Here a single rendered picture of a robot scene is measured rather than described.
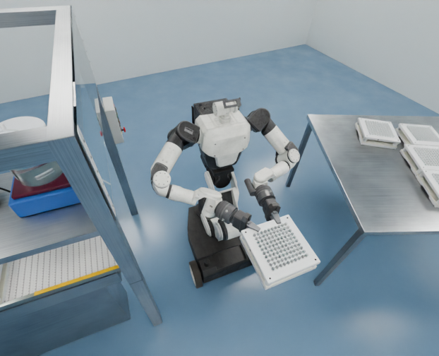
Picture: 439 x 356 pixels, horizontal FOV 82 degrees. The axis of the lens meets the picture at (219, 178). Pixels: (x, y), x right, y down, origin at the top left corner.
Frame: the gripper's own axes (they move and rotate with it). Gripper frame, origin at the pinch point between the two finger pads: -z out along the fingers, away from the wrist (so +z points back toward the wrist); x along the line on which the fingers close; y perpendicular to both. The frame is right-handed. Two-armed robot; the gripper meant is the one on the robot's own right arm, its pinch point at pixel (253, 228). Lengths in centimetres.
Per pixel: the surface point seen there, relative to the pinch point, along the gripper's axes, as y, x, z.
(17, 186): 54, -33, 61
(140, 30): -209, 28, 310
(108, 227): 44, -24, 33
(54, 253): 58, 20, 73
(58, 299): 69, 26, 57
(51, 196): 49, -31, 52
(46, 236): 57, -24, 46
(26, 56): -71, 42, 374
